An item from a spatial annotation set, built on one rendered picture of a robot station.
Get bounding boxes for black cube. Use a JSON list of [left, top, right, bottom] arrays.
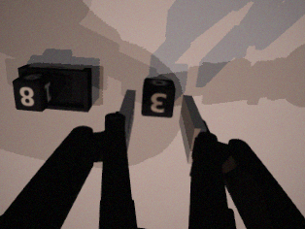
[[13, 73, 54, 112], [141, 79, 176, 117]]

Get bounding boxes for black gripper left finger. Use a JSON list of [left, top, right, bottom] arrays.
[[0, 89, 138, 229]]

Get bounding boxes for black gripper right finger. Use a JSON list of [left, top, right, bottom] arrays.
[[179, 95, 305, 229]]

